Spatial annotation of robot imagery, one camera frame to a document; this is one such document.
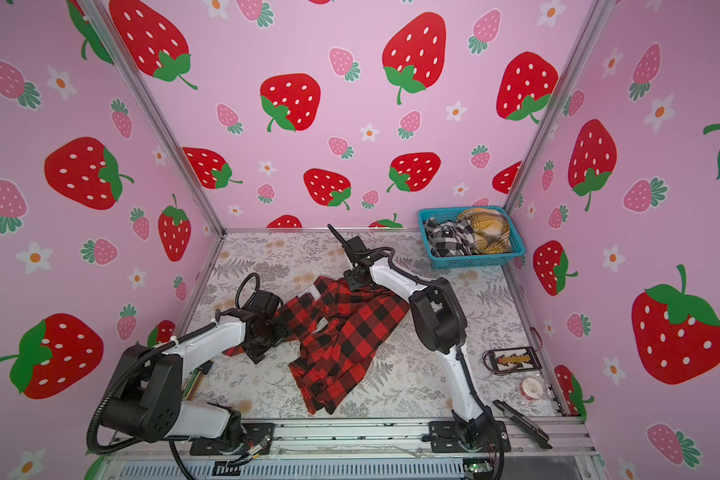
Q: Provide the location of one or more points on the black device with orange label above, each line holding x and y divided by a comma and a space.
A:
511, 360

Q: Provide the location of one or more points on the black flat bracket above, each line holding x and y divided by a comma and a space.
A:
529, 427

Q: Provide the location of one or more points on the teal plastic basket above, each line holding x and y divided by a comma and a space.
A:
451, 214

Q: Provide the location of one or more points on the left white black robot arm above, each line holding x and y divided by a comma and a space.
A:
145, 403

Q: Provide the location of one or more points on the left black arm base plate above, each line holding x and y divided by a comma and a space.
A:
242, 439

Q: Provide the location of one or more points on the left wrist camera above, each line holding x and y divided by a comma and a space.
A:
264, 304

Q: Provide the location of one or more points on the red black plaid shirt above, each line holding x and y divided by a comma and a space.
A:
339, 331

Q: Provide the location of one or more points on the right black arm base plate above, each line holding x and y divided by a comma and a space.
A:
458, 437

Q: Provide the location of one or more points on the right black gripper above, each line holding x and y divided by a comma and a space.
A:
350, 279

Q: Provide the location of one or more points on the yellow plaid shirt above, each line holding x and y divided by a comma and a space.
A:
491, 231

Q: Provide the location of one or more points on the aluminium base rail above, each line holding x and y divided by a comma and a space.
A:
409, 438

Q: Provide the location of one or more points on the clear tape roll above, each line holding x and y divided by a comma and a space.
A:
532, 389

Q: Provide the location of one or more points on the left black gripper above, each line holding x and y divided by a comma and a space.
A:
260, 351

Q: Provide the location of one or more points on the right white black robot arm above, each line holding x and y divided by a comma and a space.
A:
441, 326

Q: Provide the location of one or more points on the small tools bundle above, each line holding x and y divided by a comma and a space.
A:
193, 382

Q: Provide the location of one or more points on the white black plaid shirt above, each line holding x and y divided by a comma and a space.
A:
450, 238

